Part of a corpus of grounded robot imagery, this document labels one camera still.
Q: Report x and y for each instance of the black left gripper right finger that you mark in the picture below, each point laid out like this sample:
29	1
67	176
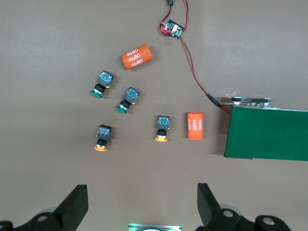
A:
209	207

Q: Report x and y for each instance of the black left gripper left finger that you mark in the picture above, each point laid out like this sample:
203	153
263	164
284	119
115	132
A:
72	204

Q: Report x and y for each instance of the yellow push button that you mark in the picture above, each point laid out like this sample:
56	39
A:
163	121
104	132

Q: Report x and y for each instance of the orange 4680 cylinder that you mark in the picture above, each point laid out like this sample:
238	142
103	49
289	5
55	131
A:
195	126
136	56

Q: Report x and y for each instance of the green push button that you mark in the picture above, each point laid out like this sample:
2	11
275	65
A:
105	78
132	94

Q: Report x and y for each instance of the green conveyor belt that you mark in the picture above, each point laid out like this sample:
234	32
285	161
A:
264	134

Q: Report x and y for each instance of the small black circuit board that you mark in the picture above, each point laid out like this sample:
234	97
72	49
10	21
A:
173	29

